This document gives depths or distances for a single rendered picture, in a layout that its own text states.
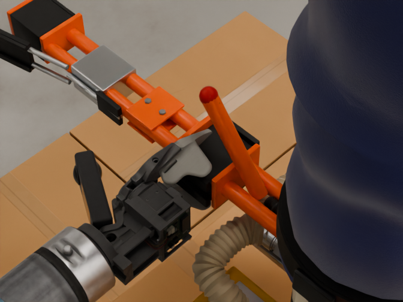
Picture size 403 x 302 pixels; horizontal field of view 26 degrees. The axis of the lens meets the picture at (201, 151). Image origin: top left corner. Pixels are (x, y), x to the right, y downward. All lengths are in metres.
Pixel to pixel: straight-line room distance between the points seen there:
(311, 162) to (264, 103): 1.35
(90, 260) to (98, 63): 0.33
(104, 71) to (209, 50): 1.04
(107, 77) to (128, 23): 1.91
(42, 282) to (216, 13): 2.23
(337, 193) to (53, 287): 0.36
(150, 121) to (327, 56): 0.51
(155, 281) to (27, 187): 0.69
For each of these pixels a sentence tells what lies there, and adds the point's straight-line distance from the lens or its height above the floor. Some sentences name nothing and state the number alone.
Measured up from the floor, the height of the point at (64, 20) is 1.26.
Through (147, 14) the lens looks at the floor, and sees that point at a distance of 3.13.
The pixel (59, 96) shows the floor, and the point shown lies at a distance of 2.89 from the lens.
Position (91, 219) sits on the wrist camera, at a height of 1.26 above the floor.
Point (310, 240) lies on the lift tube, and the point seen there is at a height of 1.42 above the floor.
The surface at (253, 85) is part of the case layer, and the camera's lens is 2.15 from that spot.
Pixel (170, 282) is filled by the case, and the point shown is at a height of 0.94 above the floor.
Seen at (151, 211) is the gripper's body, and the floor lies 1.27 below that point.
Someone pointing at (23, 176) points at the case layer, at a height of 0.54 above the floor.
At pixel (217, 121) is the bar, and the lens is 1.04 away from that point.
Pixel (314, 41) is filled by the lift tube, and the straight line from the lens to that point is 0.69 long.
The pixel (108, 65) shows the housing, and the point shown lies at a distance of 1.22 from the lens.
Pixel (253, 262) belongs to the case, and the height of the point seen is 0.94.
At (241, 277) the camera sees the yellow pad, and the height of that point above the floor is 1.13.
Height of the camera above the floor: 2.13
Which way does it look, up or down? 52 degrees down
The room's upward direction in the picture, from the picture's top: straight up
